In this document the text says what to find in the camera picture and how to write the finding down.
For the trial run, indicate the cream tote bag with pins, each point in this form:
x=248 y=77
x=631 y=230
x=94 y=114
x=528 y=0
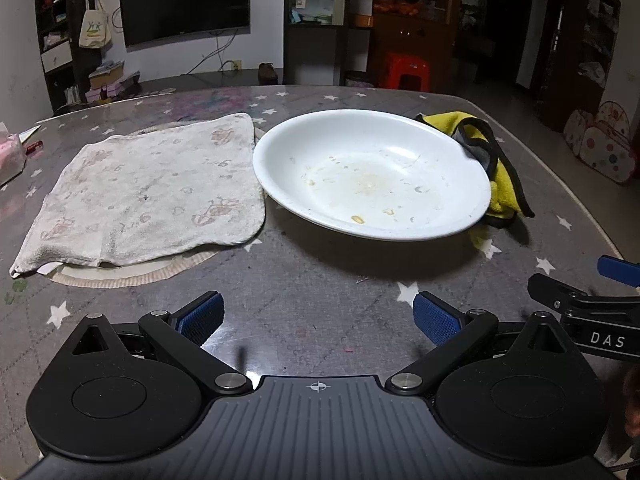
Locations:
x=94 y=30

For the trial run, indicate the polka dot play tent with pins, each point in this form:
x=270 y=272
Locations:
x=600 y=145

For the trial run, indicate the dark wooden side shelf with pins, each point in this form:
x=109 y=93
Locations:
x=595 y=75

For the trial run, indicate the crumpled plastic bag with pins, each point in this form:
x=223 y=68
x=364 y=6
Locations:
x=10 y=155

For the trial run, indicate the tan cardboard box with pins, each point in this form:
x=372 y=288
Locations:
x=106 y=75

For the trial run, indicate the glass display cabinet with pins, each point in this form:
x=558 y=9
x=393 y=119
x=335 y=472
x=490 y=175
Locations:
x=315 y=45

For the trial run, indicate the small brown object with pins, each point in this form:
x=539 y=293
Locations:
x=267 y=72

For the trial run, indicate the white wall socket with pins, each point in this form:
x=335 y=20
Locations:
x=234 y=65

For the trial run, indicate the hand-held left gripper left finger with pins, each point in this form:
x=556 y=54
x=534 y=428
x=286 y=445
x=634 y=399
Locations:
x=202 y=317

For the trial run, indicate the pink patterned basket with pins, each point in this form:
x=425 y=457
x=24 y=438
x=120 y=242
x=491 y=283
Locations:
x=357 y=80

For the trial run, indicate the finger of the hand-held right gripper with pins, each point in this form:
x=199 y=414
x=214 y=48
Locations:
x=555 y=292
x=620 y=270

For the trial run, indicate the grey star-print table cover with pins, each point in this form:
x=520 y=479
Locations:
x=320 y=270

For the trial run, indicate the dark shelving unit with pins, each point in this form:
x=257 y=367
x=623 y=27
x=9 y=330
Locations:
x=60 y=85

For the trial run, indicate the black flat television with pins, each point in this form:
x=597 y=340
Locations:
x=185 y=0

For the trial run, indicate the round woven beige mat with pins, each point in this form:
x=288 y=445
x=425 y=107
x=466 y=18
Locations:
x=130 y=276

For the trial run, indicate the white printed towel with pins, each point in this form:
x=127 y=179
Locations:
x=140 y=195

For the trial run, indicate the person's right hand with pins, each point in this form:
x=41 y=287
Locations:
x=632 y=400

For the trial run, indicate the dark television console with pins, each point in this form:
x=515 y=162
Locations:
x=210 y=80

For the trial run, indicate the white paper sheet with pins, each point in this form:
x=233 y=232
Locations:
x=30 y=133

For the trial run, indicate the yellow cloth with black edge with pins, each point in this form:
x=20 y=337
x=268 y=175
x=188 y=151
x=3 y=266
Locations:
x=500 y=190

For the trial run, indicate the red plastic stool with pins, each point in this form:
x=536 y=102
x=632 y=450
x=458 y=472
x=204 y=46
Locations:
x=402 y=62

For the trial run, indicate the pile of oranges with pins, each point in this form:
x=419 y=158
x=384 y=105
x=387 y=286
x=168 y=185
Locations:
x=400 y=6

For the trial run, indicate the white plate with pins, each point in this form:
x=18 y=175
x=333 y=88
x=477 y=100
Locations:
x=370 y=175

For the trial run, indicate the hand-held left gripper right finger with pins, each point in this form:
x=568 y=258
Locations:
x=437 y=317

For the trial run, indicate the orange round tin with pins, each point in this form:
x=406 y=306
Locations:
x=361 y=21

